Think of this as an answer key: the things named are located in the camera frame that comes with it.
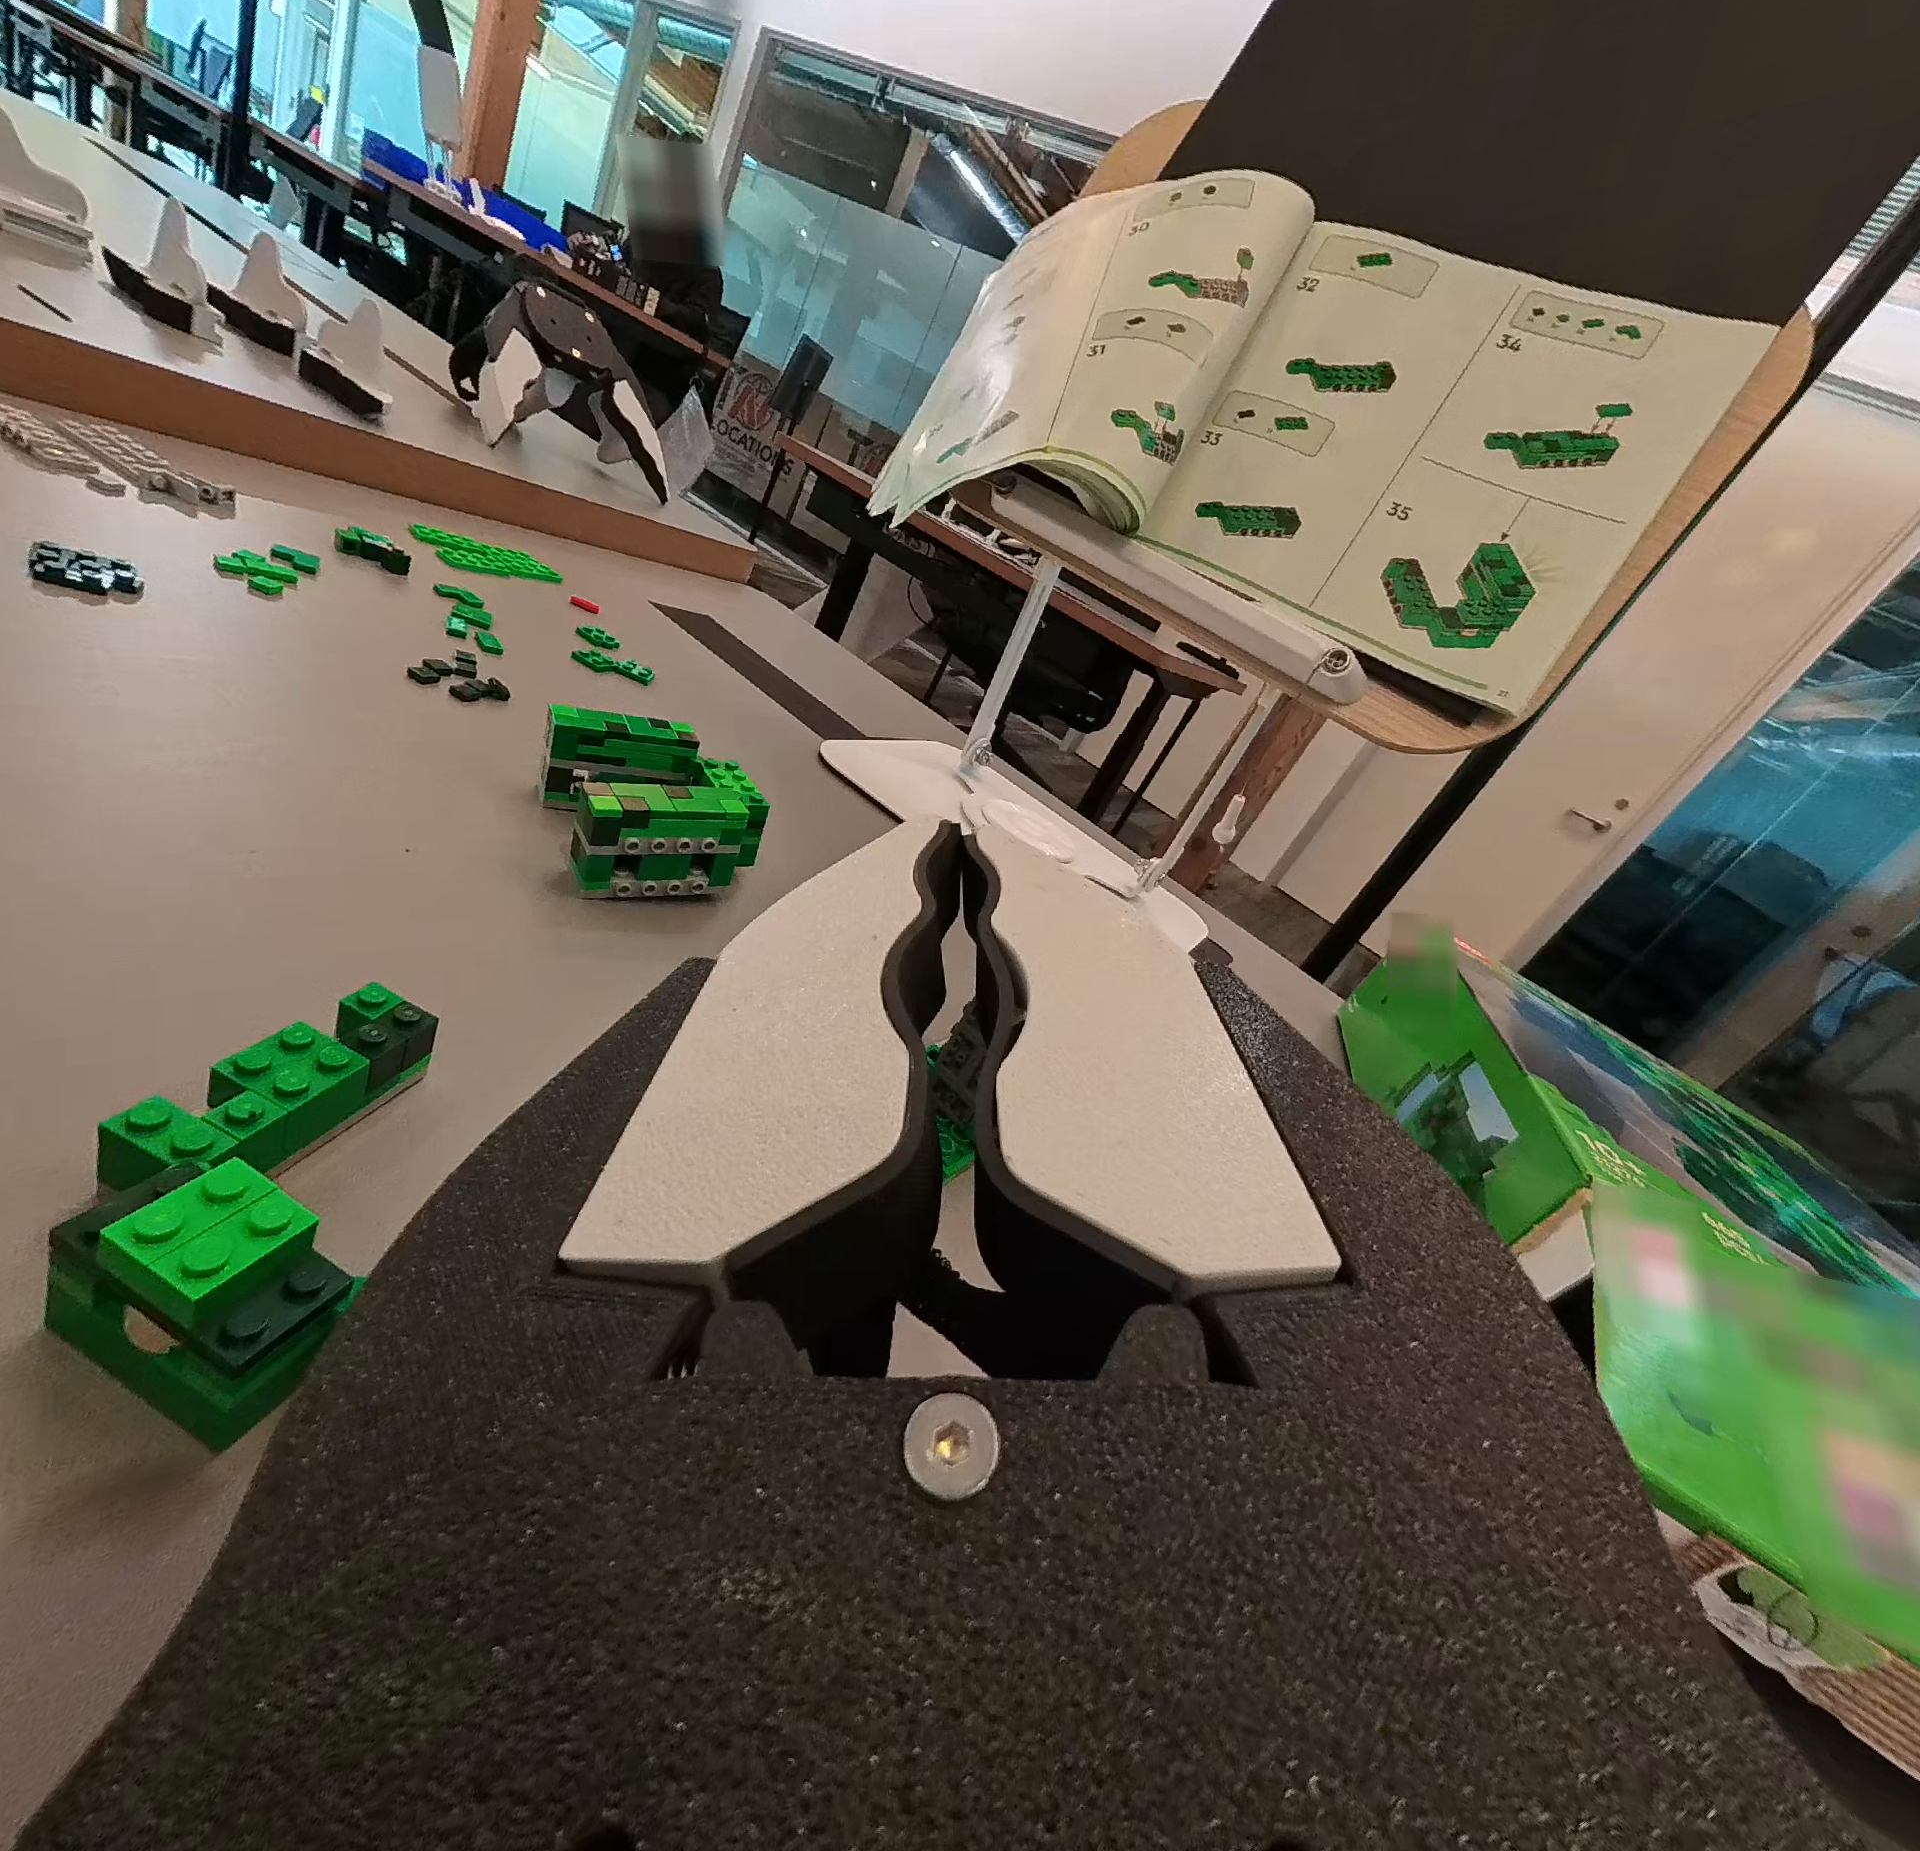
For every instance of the wooden pillar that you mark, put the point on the wooden pillar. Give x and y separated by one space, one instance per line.
1240 793
504 50

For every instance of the instruction booklet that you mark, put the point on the instruction booklet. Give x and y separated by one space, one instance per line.
1351 426

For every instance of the pile of dark green tiles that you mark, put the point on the pile of dark green tiles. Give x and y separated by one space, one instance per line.
459 678

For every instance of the white stepped block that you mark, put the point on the white stepped block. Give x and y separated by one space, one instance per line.
38 193

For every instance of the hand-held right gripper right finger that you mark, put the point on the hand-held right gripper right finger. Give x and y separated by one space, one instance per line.
1156 1118

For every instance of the pile of dark green plates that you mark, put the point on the pile of dark green plates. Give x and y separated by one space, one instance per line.
371 549

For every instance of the black office chair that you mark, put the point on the black office chair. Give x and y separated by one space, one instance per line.
1037 657

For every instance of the pile of black bricks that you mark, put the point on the pile of black bricks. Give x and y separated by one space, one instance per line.
84 568

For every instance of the black panel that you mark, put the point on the black panel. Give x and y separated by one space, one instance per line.
1577 81

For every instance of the grey desk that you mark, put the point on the grey desk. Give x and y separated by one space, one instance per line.
300 772

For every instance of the row of grey bricks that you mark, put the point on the row of grey bricks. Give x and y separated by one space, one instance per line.
121 457

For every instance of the green stepped brick assembly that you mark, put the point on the green stepped brick assembly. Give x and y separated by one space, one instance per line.
210 1234

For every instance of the pile of bright green plates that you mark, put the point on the pile of bright green plates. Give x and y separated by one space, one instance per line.
489 552

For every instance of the wooden-topped office desk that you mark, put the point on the wooden-topped office desk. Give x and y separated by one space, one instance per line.
899 526

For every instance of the black tape strip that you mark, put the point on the black tape strip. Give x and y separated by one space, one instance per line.
766 674

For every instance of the green toy box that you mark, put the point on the green toy box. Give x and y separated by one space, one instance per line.
1440 1118

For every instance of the black and white winged shell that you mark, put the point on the black and white winged shell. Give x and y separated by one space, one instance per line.
557 339

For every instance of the grey and green brick assembly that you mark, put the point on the grey and green brick assembly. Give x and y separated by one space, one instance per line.
962 1085

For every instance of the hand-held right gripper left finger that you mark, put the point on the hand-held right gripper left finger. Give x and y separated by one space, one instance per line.
781 1085

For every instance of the printed banner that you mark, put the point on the printed banner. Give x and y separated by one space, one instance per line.
750 435

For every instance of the U-shaped green brick assembly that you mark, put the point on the U-shaped green brick assembly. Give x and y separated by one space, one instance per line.
659 831

